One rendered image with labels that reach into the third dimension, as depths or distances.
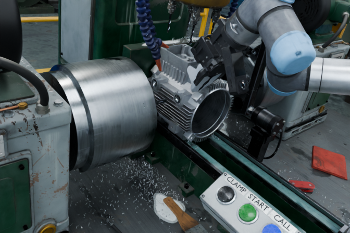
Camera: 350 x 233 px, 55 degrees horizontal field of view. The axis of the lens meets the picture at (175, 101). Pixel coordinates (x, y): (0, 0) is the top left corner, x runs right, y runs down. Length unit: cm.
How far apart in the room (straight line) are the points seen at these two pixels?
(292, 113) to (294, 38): 71
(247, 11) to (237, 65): 13
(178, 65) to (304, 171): 59
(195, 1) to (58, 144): 46
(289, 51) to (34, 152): 48
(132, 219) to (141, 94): 33
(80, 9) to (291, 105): 80
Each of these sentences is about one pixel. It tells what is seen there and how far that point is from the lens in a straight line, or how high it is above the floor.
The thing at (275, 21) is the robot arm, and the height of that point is 134.
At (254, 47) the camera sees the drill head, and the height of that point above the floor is 116.
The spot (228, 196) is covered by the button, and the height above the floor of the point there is 107.
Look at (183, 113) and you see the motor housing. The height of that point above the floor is 103.
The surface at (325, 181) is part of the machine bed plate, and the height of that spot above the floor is 80.
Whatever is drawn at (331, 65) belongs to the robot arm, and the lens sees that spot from 77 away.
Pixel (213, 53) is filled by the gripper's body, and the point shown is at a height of 122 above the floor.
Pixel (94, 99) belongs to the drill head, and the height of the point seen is 113.
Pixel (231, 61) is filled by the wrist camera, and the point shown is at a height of 122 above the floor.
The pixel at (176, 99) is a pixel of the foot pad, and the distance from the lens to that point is 91.
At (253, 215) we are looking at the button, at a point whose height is 107.
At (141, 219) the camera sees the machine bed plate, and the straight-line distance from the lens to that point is 91.
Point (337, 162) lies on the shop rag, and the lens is 137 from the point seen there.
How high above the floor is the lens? 148
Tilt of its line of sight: 28 degrees down
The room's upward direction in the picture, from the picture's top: 11 degrees clockwise
